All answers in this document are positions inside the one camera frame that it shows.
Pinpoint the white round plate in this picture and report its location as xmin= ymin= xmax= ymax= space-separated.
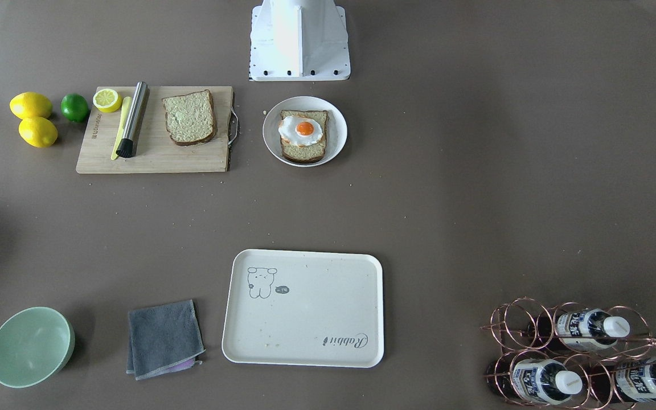
xmin=262 ymin=96 xmax=348 ymax=167

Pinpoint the mint green bowl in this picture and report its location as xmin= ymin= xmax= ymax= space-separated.
xmin=0 ymin=306 xmax=75 ymax=388

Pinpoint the copper wire bottle rack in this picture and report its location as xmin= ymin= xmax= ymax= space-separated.
xmin=482 ymin=297 xmax=656 ymax=409

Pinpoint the fried egg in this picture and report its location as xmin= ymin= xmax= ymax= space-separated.
xmin=278 ymin=115 xmax=325 ymax=147

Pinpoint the bamboo cutting board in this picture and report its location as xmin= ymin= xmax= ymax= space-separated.
xmin=76 ymin=85 xmax=234 ymax=174

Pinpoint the grey folded cloth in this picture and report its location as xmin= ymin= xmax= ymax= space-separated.
xmin=126 ymin=300 xmax=206 ymax=380

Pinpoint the bread slice under egg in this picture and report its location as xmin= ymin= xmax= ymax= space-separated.
xmin=280 ymin=110 xmax=329 ymax=163

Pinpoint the yellow lemon upper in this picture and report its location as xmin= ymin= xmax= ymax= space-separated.
xmin=9 ymin=92 xmax=53 ymax=120

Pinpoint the top tea bottle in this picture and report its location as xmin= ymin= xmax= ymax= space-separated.
xmin=526 ymin=308 xmax=631 ymax=355

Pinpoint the half cut lemon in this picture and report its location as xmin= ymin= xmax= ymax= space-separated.
xmin=93 ymin=88 xmax=123 ymax=113

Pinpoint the tea bottle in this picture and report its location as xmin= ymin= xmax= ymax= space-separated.
xmin=526 ymin=308 xmax=631 ymax=355
xmin=588 ymin=358 xmax=656 ymax=403
xmin=485 ymin=358 xmax=584 ymax=405

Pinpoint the green lime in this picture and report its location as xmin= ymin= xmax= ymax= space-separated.
xmin=60 ymin=93 xmax=89 ymax=124

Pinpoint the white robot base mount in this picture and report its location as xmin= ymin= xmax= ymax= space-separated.
xmin=248 ymin=1 xmax=351 ymax=81

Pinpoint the cream rabbit tray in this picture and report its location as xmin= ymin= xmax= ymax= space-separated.
xmin=222 ymin=249 xmax=384 ymax=368

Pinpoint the bread slice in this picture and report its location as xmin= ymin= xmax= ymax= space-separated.
xmin=280 ymin=110 xmax=329 ymax=163
xmin=161 ymin=90 xmax=216 ymax=147

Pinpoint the steel muddler black tip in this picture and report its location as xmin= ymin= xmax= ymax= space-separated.
xmin=116 ymin=81 xmax=149 ymax=158

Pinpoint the lower tea bottle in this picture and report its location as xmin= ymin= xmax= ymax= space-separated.
xmin=588 ymin=358 xmax=656 ymax=403
xmin=485 ymin=358 xmax=584 ymax=405

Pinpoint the yellow lemon lower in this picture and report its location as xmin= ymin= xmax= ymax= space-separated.
xmin=18 ymin=117 xmax=58 ymax=147

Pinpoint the yellow plastic knife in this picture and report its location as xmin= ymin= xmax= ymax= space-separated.
xmin=111 ymin=96 xmax=132 ymax=161

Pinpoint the yellow lemon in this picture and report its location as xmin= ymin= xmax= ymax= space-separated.
xmin=9 ymin=92 xmax=53 ymax=120
xmin=18 ymin=117 xmax=58 ymax=147

